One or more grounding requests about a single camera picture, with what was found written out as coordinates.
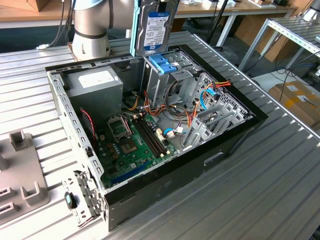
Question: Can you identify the metal expansion card latch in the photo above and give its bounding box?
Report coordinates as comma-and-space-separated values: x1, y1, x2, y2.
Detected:
61, 169, 108, 228

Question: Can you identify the metal disk bay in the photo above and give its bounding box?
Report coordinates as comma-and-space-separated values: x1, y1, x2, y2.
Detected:
181, 72, 253, 152

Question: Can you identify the white plug with thin wires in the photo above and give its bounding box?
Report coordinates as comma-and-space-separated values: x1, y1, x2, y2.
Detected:
164, 126, 188, 139

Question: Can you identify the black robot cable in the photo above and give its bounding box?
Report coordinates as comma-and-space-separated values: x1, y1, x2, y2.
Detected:
48, 0, 77, 49

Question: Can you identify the multicolour power wire bundle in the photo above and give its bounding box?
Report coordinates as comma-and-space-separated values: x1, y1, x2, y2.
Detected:
143, 89, 198, 131

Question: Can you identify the cardboard box with label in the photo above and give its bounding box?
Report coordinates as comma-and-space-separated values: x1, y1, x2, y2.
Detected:
268, 81, 320, 131

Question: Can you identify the black tripod leg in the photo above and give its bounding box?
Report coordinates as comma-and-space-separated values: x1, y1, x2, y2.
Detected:
206, 0, 230, 50

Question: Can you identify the metal drive cage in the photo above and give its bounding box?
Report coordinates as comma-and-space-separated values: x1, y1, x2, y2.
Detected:
139, 48, 201, 108

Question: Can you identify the flat cardboard sheet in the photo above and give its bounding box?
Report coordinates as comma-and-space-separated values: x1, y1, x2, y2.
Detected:
234, 14, 296, 63
172, 18, 186, 35

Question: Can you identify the blue data wire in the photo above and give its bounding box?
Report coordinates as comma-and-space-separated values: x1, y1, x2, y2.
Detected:
163, 84, 222, 136

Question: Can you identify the blue plastic bay latch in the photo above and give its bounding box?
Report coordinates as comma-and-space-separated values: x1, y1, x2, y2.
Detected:
148, 54, 180, 75

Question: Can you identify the brown box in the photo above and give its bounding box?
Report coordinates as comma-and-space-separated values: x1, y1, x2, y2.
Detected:
24, 0, 52, 13

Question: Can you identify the black open PC case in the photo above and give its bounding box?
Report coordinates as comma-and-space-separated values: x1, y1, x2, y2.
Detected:
44, 44, 270, 232

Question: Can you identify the blue expansion slot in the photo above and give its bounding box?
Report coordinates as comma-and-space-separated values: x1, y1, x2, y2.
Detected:
111, 160, 151, 185

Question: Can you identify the metal frame table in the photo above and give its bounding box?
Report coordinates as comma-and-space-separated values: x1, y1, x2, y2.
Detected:
238, 17, 320, 73

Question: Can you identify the grey parts rack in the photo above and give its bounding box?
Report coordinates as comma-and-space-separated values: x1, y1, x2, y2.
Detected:
0, 128, 52, 226

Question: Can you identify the orange red disk power wire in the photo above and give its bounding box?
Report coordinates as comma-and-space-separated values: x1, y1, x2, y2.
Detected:
189, 79, 233, 118

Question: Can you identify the black tab with blue stripe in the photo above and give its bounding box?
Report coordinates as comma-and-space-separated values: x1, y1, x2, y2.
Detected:
64, 191, 78, 210

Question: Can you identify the black RAM slot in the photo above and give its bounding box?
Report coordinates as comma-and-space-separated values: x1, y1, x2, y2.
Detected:
135, 118, 163, 158
132, 119, 160, 159
141, 116, 168, 154
138, 117, 165, 156

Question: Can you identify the metal socket cover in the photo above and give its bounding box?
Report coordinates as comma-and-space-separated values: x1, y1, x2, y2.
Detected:
106, 115, 133, 139

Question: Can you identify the wooden desk with white legs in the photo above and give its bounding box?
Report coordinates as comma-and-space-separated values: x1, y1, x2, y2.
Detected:
174, 0, 300, 48

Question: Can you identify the hard disk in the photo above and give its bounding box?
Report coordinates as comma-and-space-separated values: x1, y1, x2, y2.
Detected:
129, 0, 180, 57

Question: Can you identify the yellow orange wire bundle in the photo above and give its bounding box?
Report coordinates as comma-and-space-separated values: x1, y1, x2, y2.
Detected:
124, 93, 140, 111

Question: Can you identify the grey power supply box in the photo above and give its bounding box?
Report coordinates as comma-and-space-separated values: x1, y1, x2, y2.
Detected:
65, 65, 125, 126

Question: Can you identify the green motherboard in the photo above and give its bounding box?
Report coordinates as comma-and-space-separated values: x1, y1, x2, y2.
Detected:
96, 112, 180, 190

